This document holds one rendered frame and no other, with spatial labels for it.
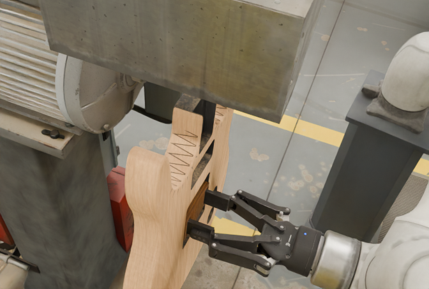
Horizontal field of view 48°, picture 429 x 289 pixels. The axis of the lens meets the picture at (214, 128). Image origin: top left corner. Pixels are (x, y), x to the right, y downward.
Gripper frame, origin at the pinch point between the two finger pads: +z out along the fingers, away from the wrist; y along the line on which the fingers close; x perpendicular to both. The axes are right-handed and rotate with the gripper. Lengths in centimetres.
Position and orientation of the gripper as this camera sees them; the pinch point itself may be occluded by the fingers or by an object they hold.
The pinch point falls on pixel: (198, 210)
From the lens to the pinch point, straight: 82.1
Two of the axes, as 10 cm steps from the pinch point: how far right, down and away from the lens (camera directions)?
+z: -9.3, -3.1, 2.1
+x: 1.2, -7.8, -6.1
